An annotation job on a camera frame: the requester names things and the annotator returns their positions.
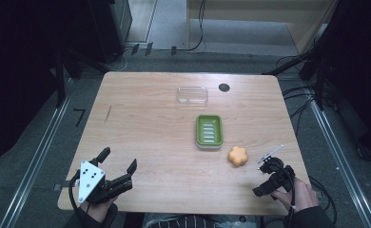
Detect light wooden furniture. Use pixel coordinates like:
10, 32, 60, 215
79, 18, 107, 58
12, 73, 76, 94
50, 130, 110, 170
185, 0, 340, 55

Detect black hanging cable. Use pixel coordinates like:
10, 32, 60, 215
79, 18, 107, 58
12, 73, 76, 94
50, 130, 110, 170
173, 0, 207, 53

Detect person's left hand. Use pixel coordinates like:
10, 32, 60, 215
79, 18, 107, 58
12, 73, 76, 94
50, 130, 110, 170
79, 195, 120, 224

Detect metal floor rail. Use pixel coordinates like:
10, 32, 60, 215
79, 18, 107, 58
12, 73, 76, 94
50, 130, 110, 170
306, 88, 371, 228
0, 77, 75, 228

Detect green soap dish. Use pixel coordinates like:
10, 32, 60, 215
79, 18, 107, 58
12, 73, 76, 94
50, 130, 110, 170
194, 114, 225, 151

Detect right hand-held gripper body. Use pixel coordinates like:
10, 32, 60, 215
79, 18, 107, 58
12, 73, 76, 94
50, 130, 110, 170
257, 144, 297, 201

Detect black metal stand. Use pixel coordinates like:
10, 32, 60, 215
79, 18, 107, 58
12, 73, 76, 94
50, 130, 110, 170
263, 37, 332, 111
53, 47, 83, 109

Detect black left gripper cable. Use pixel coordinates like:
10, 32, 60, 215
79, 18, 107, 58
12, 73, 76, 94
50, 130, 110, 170
68, 169, 84, 219

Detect black floor cable loop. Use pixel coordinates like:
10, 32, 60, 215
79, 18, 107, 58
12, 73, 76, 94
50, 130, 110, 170
307, 175, 339, 226

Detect person's right hand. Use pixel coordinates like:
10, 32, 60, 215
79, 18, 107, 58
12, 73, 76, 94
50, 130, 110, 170
271, 176, 320, 213

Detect black floor cables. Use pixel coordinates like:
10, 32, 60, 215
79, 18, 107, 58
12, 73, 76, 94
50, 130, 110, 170
275, 53, 321, 136

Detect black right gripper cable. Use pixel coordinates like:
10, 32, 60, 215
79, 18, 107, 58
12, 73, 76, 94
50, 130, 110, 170
273, 162, 298, 228

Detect orange flower-shaped soap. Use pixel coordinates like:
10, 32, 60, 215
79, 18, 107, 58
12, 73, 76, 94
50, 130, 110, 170
227, 145, 249, 168

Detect dark cabinet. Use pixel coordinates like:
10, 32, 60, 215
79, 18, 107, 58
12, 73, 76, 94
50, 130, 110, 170
88, 0, 134, 65

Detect white floor cable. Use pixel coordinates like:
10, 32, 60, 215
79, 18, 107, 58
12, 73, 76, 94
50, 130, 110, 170
106, 46, 137, 72

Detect person's striped clothing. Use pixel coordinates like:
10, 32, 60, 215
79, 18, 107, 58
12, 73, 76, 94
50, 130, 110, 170
144, 214, 261, 228

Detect clear plastic container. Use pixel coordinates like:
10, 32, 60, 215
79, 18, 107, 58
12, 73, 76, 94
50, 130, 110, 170
176, 85, 209, 107

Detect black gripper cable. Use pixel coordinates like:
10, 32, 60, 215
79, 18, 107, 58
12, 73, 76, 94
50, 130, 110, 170
273, 162, 298, 228
68, 169, 84, 219

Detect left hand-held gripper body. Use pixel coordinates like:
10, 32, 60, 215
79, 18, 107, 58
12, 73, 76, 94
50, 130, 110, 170
77, 160, 134, 204

